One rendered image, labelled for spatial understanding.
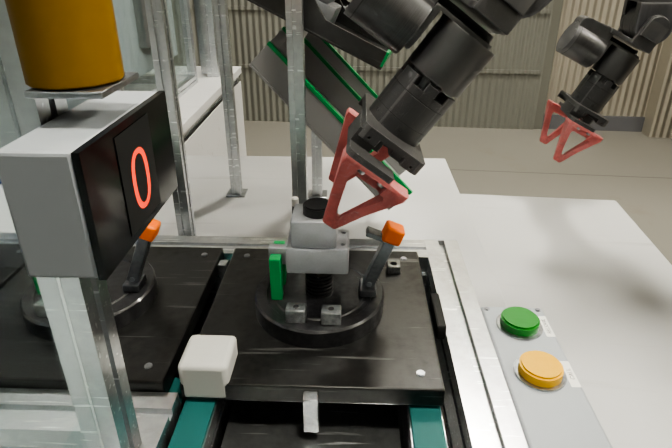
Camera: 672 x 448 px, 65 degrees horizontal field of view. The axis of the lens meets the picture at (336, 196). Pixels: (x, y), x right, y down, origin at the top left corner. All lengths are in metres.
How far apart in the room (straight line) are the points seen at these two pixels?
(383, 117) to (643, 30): 0.60
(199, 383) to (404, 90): 0.32
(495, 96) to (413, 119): 4.01
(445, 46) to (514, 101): 4.05
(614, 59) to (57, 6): 0.87
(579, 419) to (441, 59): 0.33
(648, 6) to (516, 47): 3.44
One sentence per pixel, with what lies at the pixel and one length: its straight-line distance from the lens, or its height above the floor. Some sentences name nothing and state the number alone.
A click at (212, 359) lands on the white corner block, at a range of 0.51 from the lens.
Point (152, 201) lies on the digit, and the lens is 0.35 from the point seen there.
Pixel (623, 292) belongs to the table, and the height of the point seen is 0.86.
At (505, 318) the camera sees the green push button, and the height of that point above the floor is 0.97.
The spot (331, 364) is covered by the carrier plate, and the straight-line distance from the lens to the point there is 0.52.
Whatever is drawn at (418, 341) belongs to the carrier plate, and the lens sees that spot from 0.55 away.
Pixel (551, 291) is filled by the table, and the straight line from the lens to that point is 0.87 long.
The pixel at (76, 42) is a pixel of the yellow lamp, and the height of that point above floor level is 1.28.
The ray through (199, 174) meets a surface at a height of 0.86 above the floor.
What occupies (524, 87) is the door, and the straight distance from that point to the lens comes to 4.50.
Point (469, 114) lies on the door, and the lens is 4.48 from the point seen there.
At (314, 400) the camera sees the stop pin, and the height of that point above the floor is 0.97.
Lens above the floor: 1.33
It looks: 25 degrees down
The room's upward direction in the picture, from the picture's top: straight up
